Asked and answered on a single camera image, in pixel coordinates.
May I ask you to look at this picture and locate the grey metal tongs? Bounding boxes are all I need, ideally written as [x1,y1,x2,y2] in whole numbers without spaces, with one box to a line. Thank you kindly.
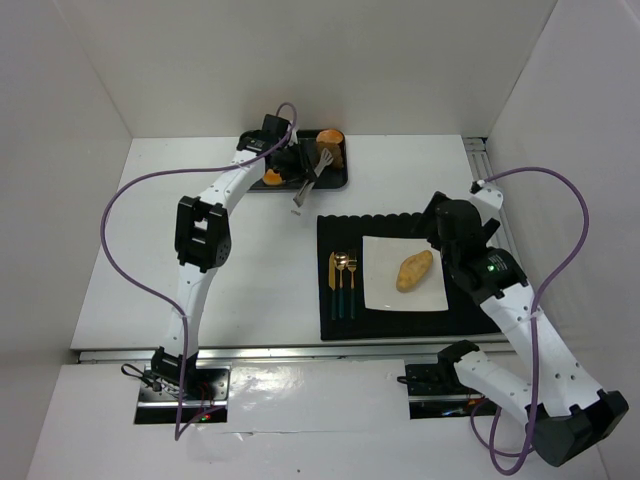
[293,148,334,208]

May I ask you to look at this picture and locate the brown chocolate croissant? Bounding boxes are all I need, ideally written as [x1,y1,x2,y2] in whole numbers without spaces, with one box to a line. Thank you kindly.
[316,142,344,170]

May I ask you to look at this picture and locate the long yellow bread roll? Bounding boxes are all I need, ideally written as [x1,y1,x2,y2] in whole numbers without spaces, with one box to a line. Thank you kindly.
[396,250,433,293]

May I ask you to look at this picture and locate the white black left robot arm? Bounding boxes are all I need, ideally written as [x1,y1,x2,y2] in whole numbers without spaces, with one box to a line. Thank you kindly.
[151,131,274,394]

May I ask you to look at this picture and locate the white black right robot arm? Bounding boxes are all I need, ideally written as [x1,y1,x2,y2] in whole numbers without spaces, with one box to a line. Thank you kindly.
[416,187,629,467]

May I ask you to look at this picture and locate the black rectangular bread tray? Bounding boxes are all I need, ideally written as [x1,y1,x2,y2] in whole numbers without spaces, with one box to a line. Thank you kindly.
[250,130,348,192]

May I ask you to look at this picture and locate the orange white-centred donut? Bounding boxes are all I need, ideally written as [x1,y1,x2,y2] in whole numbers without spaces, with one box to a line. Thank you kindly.
[262,169,284,187]

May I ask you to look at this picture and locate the orange sesame burger bun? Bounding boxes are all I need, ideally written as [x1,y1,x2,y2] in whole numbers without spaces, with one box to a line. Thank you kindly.
[316,129,344,145]

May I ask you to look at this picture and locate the white square plate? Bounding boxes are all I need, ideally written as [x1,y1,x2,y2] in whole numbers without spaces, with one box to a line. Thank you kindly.
[361,236,449,312]

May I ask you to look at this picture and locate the black scalloped placemat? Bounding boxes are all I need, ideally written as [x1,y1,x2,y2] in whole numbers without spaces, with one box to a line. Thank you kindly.
[316,213,499,341]

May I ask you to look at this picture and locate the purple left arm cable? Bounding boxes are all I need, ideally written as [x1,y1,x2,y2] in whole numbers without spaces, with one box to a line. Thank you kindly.
[101,102,300,442]

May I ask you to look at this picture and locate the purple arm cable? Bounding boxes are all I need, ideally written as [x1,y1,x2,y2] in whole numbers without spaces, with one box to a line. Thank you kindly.
[469,166,590,475]
[101,102,300,442]

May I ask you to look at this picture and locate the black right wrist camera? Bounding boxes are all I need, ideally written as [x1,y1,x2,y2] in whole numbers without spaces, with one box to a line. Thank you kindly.
[474,248,529,298]

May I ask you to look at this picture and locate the aluminium rail right side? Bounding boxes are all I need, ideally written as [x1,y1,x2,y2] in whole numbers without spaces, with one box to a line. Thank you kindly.
[463,138,521,268]

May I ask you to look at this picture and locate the gold knife green handle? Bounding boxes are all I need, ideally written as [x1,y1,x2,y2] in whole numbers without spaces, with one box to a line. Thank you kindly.
[328,252,337,321]

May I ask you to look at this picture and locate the gold fork green handle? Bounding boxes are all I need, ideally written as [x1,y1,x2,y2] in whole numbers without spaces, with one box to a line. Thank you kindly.
[347,249,358,320]

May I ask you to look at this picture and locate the gold spoon green handle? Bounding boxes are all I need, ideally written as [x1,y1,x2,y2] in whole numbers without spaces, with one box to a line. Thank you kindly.
[335,252,348,319]

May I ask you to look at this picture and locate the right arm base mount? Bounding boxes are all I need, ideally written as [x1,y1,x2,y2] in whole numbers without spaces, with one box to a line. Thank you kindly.
[396,364,496,420]

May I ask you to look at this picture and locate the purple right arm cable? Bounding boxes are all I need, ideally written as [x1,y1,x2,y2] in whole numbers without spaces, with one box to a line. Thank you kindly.
[469,166,590,475]

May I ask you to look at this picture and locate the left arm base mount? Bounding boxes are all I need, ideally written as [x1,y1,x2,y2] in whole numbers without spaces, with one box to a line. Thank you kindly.
[120,363,231,425]

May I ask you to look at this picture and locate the aluminium rail front edge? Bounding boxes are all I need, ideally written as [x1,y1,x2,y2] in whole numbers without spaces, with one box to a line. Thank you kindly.
[78,341,453,365]

